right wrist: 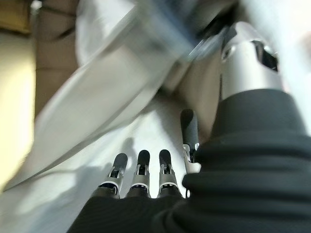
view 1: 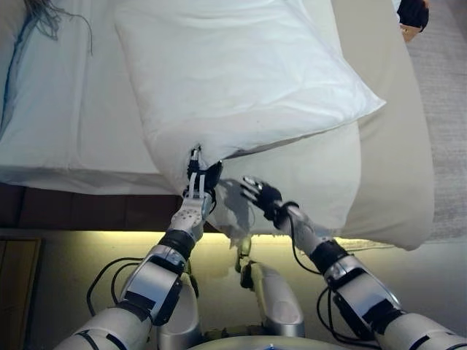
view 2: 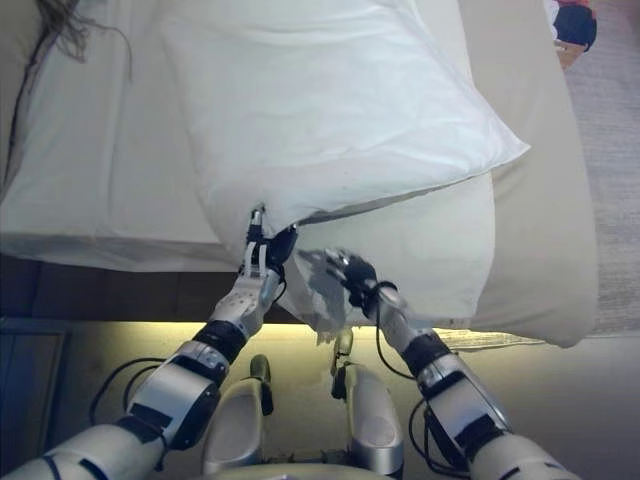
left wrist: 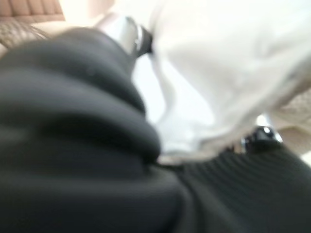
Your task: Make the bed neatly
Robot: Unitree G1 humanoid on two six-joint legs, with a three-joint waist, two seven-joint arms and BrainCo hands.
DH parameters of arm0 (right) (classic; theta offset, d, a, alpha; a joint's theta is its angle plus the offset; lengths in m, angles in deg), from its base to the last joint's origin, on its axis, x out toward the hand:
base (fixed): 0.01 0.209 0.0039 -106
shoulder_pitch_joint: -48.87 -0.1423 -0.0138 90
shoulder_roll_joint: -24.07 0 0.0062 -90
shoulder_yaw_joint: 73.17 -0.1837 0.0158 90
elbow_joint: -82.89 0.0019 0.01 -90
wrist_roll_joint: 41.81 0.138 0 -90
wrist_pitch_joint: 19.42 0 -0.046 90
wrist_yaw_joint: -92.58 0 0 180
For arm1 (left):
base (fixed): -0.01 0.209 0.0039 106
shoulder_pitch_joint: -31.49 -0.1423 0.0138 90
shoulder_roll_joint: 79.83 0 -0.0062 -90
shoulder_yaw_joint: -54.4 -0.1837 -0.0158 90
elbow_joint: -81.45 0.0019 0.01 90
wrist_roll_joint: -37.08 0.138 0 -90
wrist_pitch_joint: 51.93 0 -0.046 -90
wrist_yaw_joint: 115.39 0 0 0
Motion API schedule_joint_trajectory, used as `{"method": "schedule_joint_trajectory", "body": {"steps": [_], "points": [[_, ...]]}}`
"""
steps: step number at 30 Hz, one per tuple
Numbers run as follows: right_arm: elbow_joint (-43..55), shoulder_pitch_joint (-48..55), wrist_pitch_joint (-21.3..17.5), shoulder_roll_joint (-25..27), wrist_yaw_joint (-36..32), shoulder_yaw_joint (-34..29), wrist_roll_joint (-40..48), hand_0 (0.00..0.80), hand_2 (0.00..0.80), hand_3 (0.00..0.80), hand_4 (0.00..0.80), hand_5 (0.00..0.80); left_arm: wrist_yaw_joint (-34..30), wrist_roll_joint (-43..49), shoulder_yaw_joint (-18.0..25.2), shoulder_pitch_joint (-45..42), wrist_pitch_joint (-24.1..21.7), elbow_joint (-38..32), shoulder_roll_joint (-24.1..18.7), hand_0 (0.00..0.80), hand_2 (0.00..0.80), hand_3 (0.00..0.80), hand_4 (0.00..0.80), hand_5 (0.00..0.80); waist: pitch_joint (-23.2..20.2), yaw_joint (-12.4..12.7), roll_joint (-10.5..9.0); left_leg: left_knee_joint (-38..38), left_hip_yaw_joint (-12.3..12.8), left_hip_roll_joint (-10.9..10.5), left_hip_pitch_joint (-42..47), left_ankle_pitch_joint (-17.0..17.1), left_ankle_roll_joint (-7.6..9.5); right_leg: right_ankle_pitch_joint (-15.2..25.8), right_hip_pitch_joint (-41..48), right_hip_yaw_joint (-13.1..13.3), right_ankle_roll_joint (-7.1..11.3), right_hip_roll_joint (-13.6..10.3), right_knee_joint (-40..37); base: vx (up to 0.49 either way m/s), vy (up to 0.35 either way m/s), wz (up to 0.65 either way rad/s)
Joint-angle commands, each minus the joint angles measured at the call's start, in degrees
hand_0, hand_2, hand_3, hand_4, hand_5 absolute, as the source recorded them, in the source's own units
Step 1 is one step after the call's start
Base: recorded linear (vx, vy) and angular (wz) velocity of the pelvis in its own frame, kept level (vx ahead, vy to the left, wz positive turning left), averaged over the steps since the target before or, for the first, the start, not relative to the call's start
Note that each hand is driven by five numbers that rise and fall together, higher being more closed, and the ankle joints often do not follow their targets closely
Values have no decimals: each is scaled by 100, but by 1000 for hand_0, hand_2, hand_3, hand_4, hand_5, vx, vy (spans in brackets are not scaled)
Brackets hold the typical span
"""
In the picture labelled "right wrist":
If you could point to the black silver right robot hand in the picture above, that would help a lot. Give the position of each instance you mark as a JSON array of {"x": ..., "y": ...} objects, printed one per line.
[{"x": 218, "y": 199}]

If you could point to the brown upholstered bed frame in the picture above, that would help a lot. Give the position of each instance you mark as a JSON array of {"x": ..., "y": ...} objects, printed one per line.
[{"x": 56, "y": 55}]

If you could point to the white duvet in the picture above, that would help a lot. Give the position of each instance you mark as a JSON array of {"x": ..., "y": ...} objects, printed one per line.
[{"x": 97, "y": 97}]

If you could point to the wooden nightstand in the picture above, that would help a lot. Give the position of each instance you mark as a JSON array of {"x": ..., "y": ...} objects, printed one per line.
[{"x": 14, "y": 14}]

